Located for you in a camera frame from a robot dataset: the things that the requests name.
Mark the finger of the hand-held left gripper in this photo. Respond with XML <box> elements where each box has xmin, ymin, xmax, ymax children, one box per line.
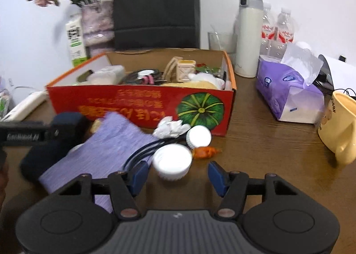
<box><xmin>43</xmin><ymin>122</ymin><xmax>61</xmax><ymax>143</ymax></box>

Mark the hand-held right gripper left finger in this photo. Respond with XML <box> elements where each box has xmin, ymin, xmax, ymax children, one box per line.
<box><xmin>57</xmin><ymin>161</ymin><xmax>149</xmax><ymax>220</ymax></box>

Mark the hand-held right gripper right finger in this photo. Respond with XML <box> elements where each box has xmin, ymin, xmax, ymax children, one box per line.
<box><xmin>208</xmin><ymin>161</ymin><xmax>299</xmax><ymax>220</ymax></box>

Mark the thin black cable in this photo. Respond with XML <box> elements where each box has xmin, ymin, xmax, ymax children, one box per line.
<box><xmin>122</xmin><ymin>137</ymin><xmax>190</xmax><ymax>171</ymax></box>

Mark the orange candy wrapper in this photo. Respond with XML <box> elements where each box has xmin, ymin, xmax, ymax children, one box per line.
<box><xmin>192</xmin><ymin>146</ymin><xmax>222</xmax><ymax>159</ymax></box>

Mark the navy zip case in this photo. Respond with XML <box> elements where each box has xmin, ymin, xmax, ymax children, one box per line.
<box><xmin>20</xmin><ymin>112</ymin><xmax>92</xmax><ymax>182</ymax></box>

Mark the white round lid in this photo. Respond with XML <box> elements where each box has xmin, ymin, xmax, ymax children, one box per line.
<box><xmin>186</xmin><ymin>125</ymin><xmax>212</xmax><ymax>149</ymax></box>

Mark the purple woven cloth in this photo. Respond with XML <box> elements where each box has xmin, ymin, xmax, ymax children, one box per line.
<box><xmin>39</xmin><ymin>112</ymin><xmax>159</xmax><ymax>213</ymax></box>

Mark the red cardboard box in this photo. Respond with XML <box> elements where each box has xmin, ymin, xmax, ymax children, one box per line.
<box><xmin>46</xmin><ymin>48</ymin><xmax>237</xmax><ymax>138</ymax></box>

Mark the yellow and white plush toy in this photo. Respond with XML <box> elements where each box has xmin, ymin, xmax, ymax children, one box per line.
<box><xmin>161</xmin><ymin>73</ymin><xmax>226</xmax><ymax>90</ymax></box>

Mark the braided black cable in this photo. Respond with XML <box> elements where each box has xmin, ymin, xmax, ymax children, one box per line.
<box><xmin>122</xmin><ymin>69</ymin><xmax>163</xmax><ymax>85</ymax></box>

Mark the red rose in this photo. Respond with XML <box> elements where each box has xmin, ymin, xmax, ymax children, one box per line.
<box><xmin>195</xmin><ymin>62</ymin><xmax>221</xmax><ymax>75</ymax></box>

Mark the beige wooden toy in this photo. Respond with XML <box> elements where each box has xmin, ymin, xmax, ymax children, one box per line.
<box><xmin>163</xmin><ymin>56</ymin><xmax>196</xmax><ymax>83</ymax></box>

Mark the wooden desk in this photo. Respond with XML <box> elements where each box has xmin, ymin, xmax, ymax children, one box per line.
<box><xmin>0</xmin><ymin>74</ymin><xmax>356</xmax><ymax>254</ymax></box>

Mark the green and white milk carton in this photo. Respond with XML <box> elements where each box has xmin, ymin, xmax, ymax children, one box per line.
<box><xmin>65</xmin><ymin>15</ymin><xmax>87</xmax><ymax>67</ymax></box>

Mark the purple tissue pack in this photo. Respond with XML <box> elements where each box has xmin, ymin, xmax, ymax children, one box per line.
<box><xmin>255</xmin><ymin>43</ymin><xmax>325</xmax><ymax>124</ymax></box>

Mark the purple textured vase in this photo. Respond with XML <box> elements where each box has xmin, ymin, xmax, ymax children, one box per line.
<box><xmin>81</xmin><ymin>1</ymin><xmax>115</xmax><ymax>58</ymax></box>

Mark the yellow mug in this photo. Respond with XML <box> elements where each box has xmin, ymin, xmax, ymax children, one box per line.
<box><xmin>318</xmin><ymin>90</ymin><xmax>356</xmax><ymax>165</ymax></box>

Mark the clear glass cup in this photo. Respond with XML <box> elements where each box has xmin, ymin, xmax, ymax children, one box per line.
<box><xmin>208</xmin><ymin>31</ymin><xmax>237</xmax><ymax>54</ymax></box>

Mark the white thermos bottle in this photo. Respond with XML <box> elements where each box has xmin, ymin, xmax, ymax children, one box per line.
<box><xmin>234</xmin><ymin>0</ymin><xmax>264</xmax><ymax>78</ymax></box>

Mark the clear water bottle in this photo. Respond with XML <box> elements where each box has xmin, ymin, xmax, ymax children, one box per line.
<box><xmin>261</xmin><ymin>2</ymin><xmax>279</xmax><ymax>57</ymax></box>
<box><xmin>275</xmin><ymin>7</ymin><xmax>296</xmax><ymax>58</ymax></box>

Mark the black paper bag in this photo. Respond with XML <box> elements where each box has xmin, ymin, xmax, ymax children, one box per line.
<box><xmin>113</xmin><ymin>0</ymin><xmax>201</xmax><ymax>51</ymax></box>

